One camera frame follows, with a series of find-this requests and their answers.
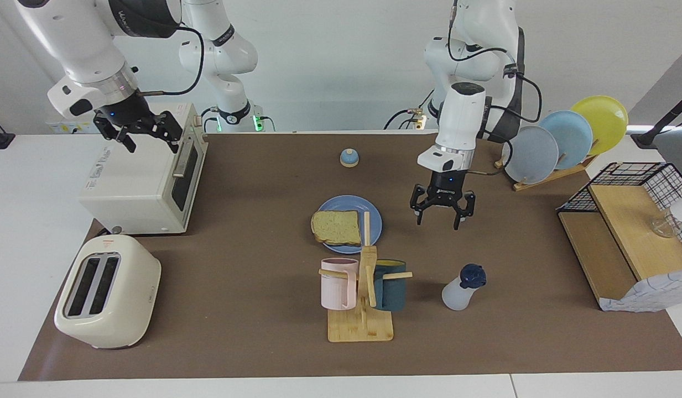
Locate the wooden mug tree stand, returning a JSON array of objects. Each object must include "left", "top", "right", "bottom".
[{"left": 319, "top": 212, "right": 414, "bottom": 343}]

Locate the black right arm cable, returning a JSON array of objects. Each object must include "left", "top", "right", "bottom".
[{"left": 139, "top": 25, "right": 204, "bottom": 97}]

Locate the grey round plate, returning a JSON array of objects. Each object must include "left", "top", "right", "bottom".
[{"left": 504, "top": 125, "right": 560, "bottom": 185}]

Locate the white toaster oven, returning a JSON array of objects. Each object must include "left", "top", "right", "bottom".
[{"left": 78, "top": 102, "right": 209, "bottom": 235}]

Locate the dark teal mug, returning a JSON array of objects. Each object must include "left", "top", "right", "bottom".
[{"left": 372, "top": 259, "right": 408, "bottom": 311}]

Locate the light blue round plate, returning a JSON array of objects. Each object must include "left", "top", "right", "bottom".
[{"left": 538, "top": 111, "right": 594, "bottom": 170}]

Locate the white checked cloth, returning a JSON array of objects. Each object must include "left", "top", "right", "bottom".
[{"left": 600, "top": 271, "right": 682, "bottom": 313}]

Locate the yellow round plate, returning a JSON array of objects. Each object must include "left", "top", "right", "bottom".
[{"left": 570, "top": 95, "right": 629, "bottom": 156}]

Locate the clear glass cup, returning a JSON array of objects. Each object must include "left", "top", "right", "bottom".
[{"left": 650, "top": 214, "right": 679, "bottom": 238}]

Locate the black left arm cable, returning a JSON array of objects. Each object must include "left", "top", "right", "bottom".
[{"left": 449, "top": 0, "right": 542, "bottom": 177}]

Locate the wooden two-tier shelf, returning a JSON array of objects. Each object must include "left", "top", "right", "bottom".
[{"left": 558, "top": 184, "right": 682, "bottom": 311}]

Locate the wooden plate rack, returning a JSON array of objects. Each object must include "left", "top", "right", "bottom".
[{"left": 494, "top": 138, "right": 598, "bottom": 192}]

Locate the translucent squeeze bottle navy cap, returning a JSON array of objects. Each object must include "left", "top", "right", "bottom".
[{"left": 441, "top": 263, "right": 487, "bottom": 311}]

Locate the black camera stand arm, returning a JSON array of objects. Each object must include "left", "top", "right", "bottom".
[{"left": 631, "top": 88, "right": 682, "bottom": 149}]

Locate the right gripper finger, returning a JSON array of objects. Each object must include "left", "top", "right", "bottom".
[
  {"left": 93, "top": 115, "right": 136, "bottom": 154},
  {"left": 147, "top": 111, "right": 184, "bottom": 154}
]

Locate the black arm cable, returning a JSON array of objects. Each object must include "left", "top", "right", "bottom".
[
  {"left": 449, "top": 0, "right": 542, "bottom": 177},
  {"left": 139, "top": 25, "right": 204, "bottom": 97}
]

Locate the toasted bread slice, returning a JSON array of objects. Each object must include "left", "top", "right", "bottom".
[{"left": 311, "top": 210, "right": 363, "bottom": 247}]

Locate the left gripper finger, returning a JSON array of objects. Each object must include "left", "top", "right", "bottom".
[
  {"left": 410, "top": 185, "right": 434, "bottom": 226},
  {"left": 453, "top": 191, "right": 475, "bottom": 230}
]

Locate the brown table mat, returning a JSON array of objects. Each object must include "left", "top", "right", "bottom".
[{"left": 18, "top": 132, "right": 682, "bottom": 382}]

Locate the grey rounded cover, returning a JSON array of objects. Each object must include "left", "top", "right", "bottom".
[{"left": 653, "top": 128, "right": 682, "bottom": 186}]

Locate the cream two-slot toaster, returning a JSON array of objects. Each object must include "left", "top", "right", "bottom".
[{"left": 54, "top": 234, "right": 162, "bottom": 350}]

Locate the pink ribbed mug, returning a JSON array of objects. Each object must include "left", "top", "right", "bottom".
[{"left": 320, "top": 258, "right": 359, "bottom": 311}]

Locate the white wall power box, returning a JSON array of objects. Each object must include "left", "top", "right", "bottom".
[{"left": 45, "top": 107, "right": 106, "bottom": 134}]

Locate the black wire basket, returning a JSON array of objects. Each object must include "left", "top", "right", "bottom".
[{"left": 556, "top": 162, "right": 682, "bottom": 260}]

